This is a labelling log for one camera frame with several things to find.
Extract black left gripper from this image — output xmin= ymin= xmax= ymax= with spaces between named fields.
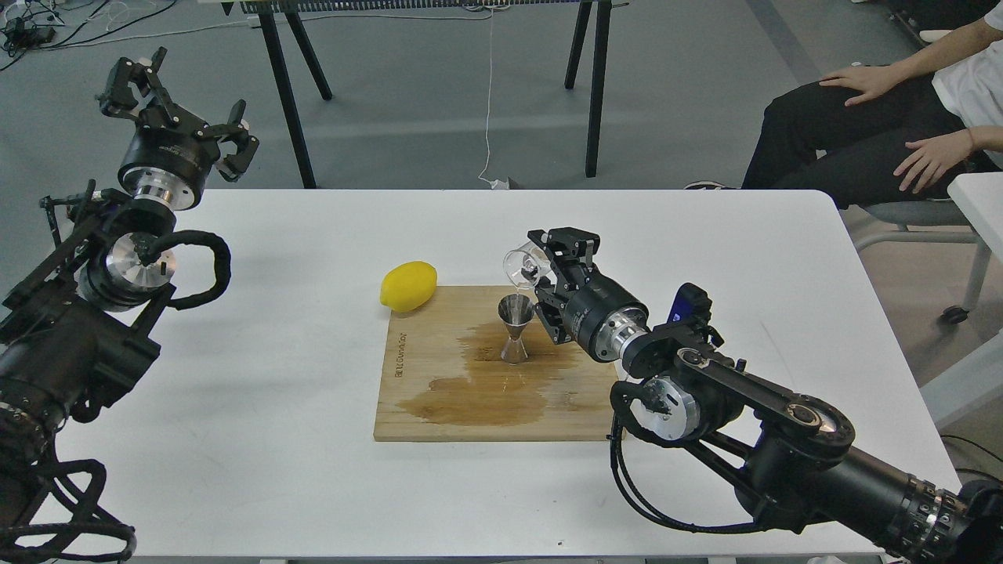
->
xmin=96 ymin=46 xmax=260 ymax=211

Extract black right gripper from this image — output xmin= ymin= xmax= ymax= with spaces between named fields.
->
xmin=527 ymin=227 xmax=650 ymax=362

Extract clear glass cup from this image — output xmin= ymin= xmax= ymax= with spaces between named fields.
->
xmin=502 ymin=240 xmax=556 ymax=290

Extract steel jigger measuring cup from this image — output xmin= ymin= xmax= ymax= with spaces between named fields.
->
xmin=498 ymin=293 xmax=536 ymax=365

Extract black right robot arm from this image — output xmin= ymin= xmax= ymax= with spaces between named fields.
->
xmin=504 ymin=227 xmax=1001 ymax=563

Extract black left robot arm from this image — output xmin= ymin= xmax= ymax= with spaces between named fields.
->
xmin=1 ymin=48 xmax=260 ymax=563

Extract black trestle table legs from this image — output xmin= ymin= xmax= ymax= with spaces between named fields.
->
xmin=221 ymin=0 xmax=629 ymax=190

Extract yellow lemon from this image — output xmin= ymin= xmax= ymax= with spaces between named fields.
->
xmin=379 ymin=261 xmax=437 ymax=312

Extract wooden cutting board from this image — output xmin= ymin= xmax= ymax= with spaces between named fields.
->
xmin=373 ymin=286 xmax=617 ymax=443

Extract seated person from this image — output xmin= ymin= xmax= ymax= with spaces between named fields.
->
xmin=683 ymin=8 xmax=1003 ymax=210

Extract grey chair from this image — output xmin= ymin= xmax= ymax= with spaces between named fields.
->
xmin=855 ymin=199 xmax=991 ymax=325

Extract white power cable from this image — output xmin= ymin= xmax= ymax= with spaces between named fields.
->
xmin=478 ymin=8 xmax=510 ymax=190

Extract black cable bundle on floor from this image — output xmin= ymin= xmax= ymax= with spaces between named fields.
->
xmin=0 ymin=0 xmax=181 ymax=75

